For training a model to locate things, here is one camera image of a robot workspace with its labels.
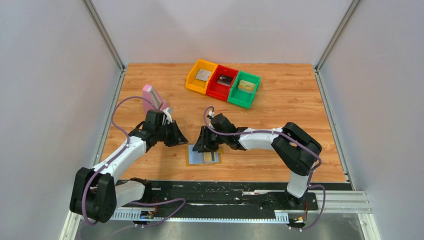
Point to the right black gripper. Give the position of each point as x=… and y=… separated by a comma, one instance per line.
x=206, y=138

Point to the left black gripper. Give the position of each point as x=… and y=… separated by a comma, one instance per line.
x=172, y=134

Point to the yellow leather card holder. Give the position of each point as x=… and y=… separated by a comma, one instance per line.
x=194, y=158

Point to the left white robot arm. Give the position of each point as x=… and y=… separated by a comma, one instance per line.
x=96, y=195

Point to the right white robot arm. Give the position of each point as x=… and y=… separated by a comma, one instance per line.
x=297, y=149

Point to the dark card in red bin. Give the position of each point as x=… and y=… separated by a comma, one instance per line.
x=225, y=80

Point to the silver card in yellow bin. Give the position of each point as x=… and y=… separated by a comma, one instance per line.
x=203, y=75

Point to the gold card in green bin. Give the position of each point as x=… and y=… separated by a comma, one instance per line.
x=246, y=86

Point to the pink wedge stand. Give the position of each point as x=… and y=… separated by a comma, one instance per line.
x=156, y=101

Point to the red plastic bin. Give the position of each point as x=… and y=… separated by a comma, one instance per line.
x=216, y=90

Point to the yellow plastic bin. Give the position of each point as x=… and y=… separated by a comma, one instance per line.
x=196, y=85

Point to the green plastic bin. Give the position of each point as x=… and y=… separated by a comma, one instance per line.
x=240, y=98

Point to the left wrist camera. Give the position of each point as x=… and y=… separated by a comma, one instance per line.
x=168, y=114

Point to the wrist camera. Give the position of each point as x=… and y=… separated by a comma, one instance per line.
x=211, y=114
x=168, y=114

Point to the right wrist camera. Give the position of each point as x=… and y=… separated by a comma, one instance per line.
x=211, y=114

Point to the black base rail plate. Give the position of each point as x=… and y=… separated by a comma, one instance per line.
x=226, y=200

